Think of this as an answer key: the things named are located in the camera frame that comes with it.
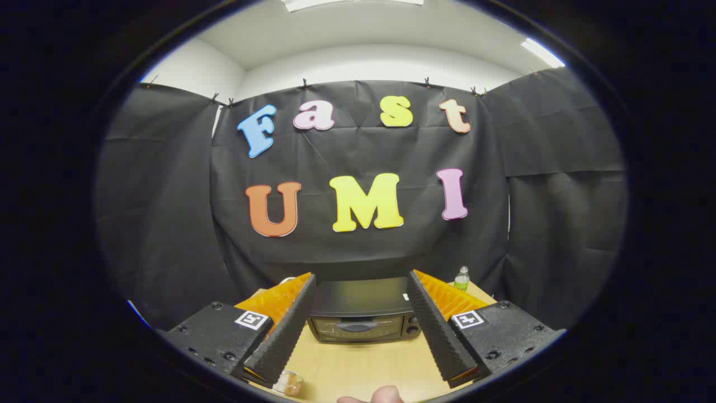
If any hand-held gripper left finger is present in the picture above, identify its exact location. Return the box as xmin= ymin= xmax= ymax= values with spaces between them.
xmin=158 ymin=273 xmax=317 ymax=388

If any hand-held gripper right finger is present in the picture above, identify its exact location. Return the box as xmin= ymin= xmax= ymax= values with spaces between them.
xmin=407 ymin=270 xmax=566 ymax=388

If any black toaster oven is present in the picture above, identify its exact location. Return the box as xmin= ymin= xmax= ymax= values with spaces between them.
xmin=307 ymin=277 xmax=421 ymax=343

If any small white plate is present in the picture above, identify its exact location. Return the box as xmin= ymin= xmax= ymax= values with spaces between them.
xmin=272 ymin=369 xmax=304 ymax=398

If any black backdrop cloth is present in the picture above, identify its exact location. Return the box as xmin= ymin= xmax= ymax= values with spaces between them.
xmin=95 ymin=67 xmax=627 ymax=332

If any ceiling light panel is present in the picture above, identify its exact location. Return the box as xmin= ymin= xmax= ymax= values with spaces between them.
xmin=520 ymin=38 xmax=566 ymax=69
xmin=280 ymin=0 xmax=426 ymax=13

